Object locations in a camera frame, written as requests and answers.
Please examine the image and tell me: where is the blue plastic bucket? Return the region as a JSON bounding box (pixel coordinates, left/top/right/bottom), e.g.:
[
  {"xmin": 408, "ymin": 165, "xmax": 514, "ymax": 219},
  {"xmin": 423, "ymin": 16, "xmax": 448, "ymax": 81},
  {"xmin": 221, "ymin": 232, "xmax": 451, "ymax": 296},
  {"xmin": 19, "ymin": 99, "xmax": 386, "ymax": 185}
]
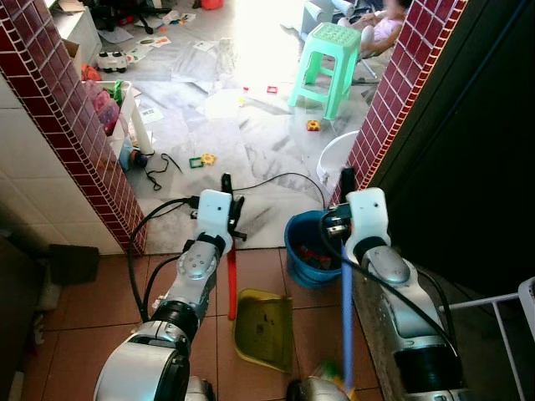
[{"xmin": 283, "ymin": 210, "xmax": 344, "ymax": 290}]

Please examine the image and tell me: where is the sitting child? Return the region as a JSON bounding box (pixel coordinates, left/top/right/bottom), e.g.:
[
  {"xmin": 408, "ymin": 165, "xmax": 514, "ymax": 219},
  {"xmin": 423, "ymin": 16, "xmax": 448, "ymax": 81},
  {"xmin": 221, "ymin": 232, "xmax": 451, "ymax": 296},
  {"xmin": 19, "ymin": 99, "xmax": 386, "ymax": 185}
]
[{"xmin": 358, "ymin": 0, "xmax": 412, "ymax": 57}]

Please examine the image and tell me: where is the green plastic stool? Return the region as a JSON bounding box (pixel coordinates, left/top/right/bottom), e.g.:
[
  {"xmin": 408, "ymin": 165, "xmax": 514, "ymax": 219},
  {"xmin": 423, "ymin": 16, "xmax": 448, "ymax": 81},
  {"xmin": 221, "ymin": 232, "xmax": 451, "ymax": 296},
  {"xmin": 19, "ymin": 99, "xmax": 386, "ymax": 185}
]
[{"xmin": 288, "ymin": 22, "xmax": 363, "ymax": 121}]

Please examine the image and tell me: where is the white plastic basin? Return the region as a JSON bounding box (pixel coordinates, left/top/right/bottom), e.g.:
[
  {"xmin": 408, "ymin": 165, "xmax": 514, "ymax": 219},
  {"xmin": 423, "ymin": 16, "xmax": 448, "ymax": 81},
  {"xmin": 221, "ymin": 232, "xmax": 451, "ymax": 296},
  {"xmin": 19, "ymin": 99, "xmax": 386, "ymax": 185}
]
[{"xmin": 317, "ymin": 129, "xmax": 363, "ymax": 190}]

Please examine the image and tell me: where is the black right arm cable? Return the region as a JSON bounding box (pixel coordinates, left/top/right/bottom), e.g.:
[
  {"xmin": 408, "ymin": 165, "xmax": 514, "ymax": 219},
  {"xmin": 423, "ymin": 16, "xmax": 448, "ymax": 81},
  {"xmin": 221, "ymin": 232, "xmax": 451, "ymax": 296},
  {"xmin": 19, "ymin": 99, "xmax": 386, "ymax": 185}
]
[{"xmin": 320, "ymin": 226, "xmax": 460, "ymax": 353}]

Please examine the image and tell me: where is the silver left robot leg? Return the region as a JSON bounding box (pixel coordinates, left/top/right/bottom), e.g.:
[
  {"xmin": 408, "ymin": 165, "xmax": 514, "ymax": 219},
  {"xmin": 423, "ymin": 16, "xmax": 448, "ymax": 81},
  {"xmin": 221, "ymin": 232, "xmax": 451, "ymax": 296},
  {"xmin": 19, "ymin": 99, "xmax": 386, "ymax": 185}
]
[{"xmin": 185, "ymin": 376, "xmax": 217, "ymax": 401}]

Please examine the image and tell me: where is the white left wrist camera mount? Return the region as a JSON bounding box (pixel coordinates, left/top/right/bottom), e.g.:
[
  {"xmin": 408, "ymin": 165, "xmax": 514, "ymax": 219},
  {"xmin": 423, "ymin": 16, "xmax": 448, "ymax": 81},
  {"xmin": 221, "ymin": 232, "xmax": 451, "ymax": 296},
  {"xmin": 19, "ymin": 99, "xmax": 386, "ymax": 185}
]
[{"xmin": 196, "ymin": 190, "xmax": 234, "ymax": 244}]

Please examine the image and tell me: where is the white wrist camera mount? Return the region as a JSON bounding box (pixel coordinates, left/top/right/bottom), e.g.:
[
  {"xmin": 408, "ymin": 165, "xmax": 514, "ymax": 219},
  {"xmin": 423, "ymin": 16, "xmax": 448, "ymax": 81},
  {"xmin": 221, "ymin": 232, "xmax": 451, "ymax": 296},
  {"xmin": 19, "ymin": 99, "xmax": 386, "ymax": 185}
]
[
  {"xmin": 196, "ymin": 190, "xmax": 234, "ymax": 244},
  {"xmin": 344, "ymin": 188, "xmax": 391, "ymax": 258}
]

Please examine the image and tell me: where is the dark square wall panel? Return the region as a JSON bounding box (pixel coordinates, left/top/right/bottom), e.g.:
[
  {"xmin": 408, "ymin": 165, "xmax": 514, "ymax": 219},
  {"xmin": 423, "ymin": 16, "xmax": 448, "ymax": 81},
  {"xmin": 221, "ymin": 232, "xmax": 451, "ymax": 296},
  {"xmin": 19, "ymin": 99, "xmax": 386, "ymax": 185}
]
[{"xmin": 48, "ymin": 244, "xmax": 100, "ymax": 286}]

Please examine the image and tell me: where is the silver robot leg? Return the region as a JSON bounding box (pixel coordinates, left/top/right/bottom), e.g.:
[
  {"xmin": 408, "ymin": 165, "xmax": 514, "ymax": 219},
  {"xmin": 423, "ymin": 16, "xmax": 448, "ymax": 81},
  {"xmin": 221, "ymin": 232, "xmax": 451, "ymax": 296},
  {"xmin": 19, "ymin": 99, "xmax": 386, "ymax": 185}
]
[
  {"xmin": 286, "ymin": 376, "xmax": 329, "ymax": 401},
  {"xmin": 185, "ymin": 376, "xmax": 217, "ymax": 401}
]

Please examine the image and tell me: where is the white storage shelf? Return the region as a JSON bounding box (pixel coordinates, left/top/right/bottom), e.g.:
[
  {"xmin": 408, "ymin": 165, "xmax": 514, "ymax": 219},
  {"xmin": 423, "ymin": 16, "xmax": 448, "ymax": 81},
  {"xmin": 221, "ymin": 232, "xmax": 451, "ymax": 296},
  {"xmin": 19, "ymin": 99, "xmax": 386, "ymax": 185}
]
[{"xmin": 84, "ymin": 79, "xmax": 157, "ymax": 170}]

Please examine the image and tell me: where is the yellow dustpan with red handle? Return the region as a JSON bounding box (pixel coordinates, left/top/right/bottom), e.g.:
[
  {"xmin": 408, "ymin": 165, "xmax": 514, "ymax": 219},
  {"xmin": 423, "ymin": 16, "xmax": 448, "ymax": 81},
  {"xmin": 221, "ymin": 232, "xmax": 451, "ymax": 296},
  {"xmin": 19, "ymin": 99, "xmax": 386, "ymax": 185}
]
[{"xmin": 227, "ymin": 242, "xmax": 296, "ymax": 373}]

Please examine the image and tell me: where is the long black floor cable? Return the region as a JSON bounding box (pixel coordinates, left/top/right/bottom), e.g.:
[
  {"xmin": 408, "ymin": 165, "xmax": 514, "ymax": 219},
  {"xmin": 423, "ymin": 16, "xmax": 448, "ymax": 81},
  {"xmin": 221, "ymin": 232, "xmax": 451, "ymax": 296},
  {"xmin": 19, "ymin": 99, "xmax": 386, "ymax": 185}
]
[{"xmin": 235, "ymin": 171, "xmax": 329, "ymax": 207}]

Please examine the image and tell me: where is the short black floor cable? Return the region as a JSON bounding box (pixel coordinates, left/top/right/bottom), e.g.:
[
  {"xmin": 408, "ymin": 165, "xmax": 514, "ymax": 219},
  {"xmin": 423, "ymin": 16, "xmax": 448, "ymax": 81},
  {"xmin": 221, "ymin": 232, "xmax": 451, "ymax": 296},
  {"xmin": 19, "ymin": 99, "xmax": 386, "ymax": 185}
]
[{"xmin": 145, "ymin": 152, "xmax": 186, "ymax": 192}]

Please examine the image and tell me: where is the broom with blue handle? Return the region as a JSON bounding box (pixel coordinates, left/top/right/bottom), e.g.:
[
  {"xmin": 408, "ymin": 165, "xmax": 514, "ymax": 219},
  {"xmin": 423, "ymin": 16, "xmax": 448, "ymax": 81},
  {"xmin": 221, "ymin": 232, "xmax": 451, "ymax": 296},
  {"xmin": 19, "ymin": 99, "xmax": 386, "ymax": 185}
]
[{"xmin": 313, "ymin": 257, "xmax": 361, "ymax": 401}]

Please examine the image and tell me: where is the white toy car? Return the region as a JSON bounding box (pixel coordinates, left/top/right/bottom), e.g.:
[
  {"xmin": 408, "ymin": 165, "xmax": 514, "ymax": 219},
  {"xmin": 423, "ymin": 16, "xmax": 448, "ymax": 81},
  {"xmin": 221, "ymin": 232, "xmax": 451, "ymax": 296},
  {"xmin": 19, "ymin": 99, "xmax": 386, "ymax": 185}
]
[{"xmin": 95, "ymin": 49, "xmax": 129, "ymax": 74}]

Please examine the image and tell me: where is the pink bag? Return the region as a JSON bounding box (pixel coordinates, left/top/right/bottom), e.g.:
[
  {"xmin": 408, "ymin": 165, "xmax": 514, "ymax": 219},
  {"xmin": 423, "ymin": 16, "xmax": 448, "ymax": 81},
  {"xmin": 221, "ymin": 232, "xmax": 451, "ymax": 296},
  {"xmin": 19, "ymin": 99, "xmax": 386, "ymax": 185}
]
[{"xmin": 90, "ymin": 87, "xmax": 123, "ymax": 136}]

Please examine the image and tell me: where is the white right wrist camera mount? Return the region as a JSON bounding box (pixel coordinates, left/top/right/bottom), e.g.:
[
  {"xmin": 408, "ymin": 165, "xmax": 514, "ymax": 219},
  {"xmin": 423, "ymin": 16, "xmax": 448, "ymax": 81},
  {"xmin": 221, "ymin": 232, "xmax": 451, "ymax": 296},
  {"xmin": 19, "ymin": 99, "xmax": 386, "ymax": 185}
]
[{"xmin": 344, "ymin": 188, "xmax": 391, "ymax": 258}]

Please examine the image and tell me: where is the silver right robot leg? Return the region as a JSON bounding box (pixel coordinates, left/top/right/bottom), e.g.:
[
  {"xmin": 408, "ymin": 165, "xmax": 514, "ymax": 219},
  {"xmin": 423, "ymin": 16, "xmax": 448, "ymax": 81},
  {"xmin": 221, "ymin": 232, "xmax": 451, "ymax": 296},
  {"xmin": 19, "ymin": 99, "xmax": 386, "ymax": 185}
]
[{"xmin": 286, "ymin": 376, "xmax": 329, "ymax": 401}]

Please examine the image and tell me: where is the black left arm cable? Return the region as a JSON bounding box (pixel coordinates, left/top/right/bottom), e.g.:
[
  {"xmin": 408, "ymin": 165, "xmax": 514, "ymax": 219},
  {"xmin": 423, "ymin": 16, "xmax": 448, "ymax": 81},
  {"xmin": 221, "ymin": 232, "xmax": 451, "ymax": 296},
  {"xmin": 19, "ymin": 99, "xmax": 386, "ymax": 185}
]
[{"xmin": 125, "ymin": 195, "xmax": 203, "ymax": 323}]

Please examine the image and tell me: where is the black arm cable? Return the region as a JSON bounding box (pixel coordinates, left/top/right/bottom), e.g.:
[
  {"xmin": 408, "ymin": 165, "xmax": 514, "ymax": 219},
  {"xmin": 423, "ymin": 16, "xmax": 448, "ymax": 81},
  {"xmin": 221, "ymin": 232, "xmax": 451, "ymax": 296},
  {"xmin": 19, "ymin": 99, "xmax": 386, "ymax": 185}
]
[
  {"xmin": 125, "ymin": 195, "xmax": 203, "ymax": 323},
  {"xmin": 320, "ymin": 226, "xmax": 460, "ymax": 353}
]

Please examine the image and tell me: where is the white metal rack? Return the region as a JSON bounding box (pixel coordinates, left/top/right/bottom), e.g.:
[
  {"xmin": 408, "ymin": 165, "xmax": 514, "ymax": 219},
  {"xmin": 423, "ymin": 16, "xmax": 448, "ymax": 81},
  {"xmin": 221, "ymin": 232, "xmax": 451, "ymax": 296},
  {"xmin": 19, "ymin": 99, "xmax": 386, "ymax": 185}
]
[{"xmin": 451, "ymin": 277, "xmax": 535, "ymax": 401}]

